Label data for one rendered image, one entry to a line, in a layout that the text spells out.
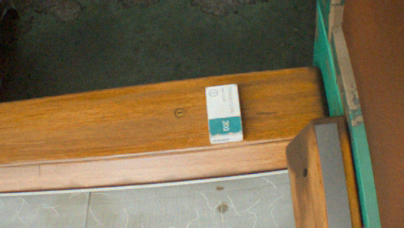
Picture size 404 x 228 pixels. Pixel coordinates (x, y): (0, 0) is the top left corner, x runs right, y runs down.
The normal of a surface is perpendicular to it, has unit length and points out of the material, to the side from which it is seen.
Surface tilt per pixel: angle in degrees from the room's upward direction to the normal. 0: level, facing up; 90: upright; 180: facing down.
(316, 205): 67
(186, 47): 0
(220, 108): 0
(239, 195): 0
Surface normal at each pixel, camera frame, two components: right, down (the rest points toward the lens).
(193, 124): -0.10, -0.48
